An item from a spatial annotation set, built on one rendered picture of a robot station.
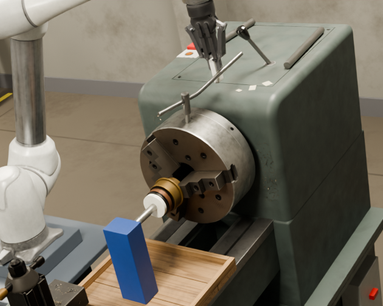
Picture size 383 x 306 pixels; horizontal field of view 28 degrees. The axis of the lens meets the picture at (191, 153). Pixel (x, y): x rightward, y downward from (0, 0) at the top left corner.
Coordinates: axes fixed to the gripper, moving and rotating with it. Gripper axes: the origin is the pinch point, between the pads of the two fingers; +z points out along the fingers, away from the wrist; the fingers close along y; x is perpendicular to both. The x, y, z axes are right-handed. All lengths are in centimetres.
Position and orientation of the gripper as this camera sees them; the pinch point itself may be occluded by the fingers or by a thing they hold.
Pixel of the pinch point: (216, 69)
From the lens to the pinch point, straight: 215.5
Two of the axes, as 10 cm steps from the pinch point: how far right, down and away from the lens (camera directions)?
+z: 2.4, 8.7, 4.2
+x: 5.3, -4.8, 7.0
